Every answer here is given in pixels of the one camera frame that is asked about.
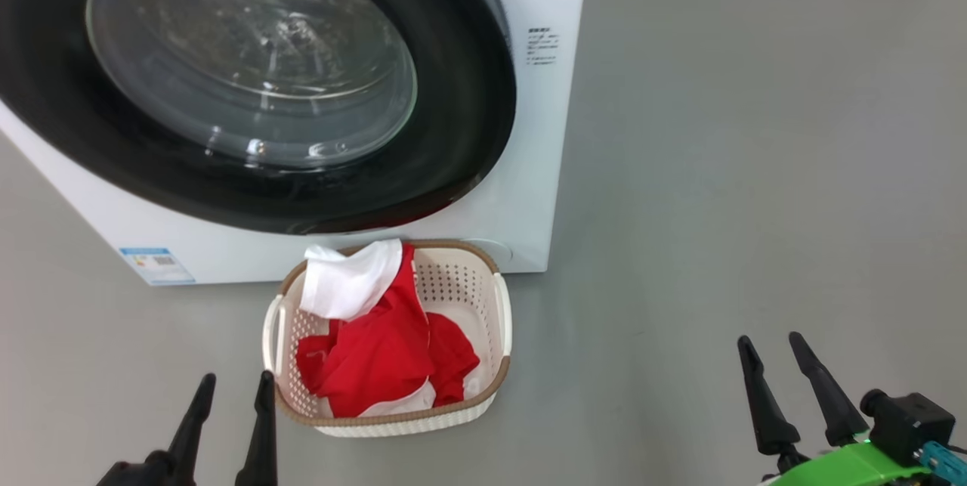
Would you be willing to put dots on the washing machine door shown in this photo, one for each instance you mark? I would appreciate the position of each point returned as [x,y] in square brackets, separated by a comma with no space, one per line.
[468,131]

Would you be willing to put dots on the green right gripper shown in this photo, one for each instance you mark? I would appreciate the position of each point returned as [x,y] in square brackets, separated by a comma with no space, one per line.
[854,467]

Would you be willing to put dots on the red and white garment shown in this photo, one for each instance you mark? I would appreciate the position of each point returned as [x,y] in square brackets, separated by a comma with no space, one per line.
[378,357]

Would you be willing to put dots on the white round drain cover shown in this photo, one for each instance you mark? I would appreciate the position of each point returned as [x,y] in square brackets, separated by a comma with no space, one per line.
[502,252]

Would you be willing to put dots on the blue energy label sticker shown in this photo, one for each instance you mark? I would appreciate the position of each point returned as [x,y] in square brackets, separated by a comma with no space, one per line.
[157,267]

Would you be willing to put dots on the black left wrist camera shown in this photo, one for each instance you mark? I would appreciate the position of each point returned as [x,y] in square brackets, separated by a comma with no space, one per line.
[132,471]

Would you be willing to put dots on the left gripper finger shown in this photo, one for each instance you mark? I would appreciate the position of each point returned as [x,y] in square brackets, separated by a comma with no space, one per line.
[193,441]
[261,448]

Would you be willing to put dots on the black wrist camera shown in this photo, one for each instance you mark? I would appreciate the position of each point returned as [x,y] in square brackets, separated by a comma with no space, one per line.
[910,425]
[132,471]

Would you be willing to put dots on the white front-load washing machine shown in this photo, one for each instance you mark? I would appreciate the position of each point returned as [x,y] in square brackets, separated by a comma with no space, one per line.
[529,168]

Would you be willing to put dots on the cream basket with brown rim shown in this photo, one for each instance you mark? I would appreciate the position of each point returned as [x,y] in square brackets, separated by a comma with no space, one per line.
[461,297]

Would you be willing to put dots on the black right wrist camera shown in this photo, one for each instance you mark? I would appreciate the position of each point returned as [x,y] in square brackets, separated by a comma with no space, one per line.
[910,425]

